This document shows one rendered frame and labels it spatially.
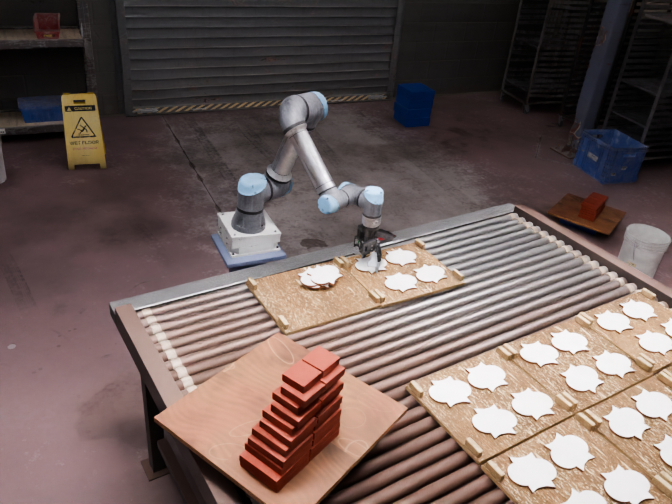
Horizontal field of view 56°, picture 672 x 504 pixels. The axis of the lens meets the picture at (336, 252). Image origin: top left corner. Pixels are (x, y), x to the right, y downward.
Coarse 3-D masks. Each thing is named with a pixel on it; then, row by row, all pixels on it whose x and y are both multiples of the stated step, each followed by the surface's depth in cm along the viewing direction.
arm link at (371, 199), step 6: (372, 186) 246; (366, 192) 243; (372, 192) 241; (378, 192) 242; (360, 198) 245; (366, 198) 243; (372, 198) 242; (378, 198) 242; (360, 204) 246; (366, 204) 244; (372, 204) 243; (378, 204) 243; (366, 210) 245; (372, 210) 244; (378, 210) 245; (366, 216) 247; (372, 216) 246; (378, 216) 247
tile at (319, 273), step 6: (318, 270) 250; (324, 270) 251; (330, 270) 251; (336, 270) 251; (312, 276) 246; (318, 276) 247; (324, 276) 247; (330, 276) 247; (336, 276) 248; (342, 276) 249; (312, 282) 244; (318, 282) 243; (324, 282) 243; (330, 282) 244
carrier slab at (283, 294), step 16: (288, 272) 254; (272, 288) 244; (288, 288) 244; (304, 288) 245; (336, 288) 247; (352, 288) 248; (272, 304) 235; (288, 304) 236; (304, 304) 236; (320, 304) 237; (336, 304) 238; (352, 304) 239; (368, 304) 240; (288, 320) 227; (304, 320) 228; (320, 320) 229; (336, 320) 232
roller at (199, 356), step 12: (528, 252) 288; (540, 252) 292; (492, 264) 277; (504, 264) 280; (468, 276) 270; (252, 336) 220; (264, 336) 222; (216, 348) 214; (228, 348) 215; (240, 348) 217; (180, 360) 207; (192, 360) 209
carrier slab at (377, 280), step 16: (352, 256) 269; (368, 256) 270; (384, 256) 271; (416, 256) 273; (432, 256) 275; (352, 272) 258; (368, 272) 259; (384, 272) 260; (400, 272) 261; (448, 272) 264; (368, 288) 249; (384, 288) 250; (432, 288) 253; (448, 288) 256; (384, 304) 241
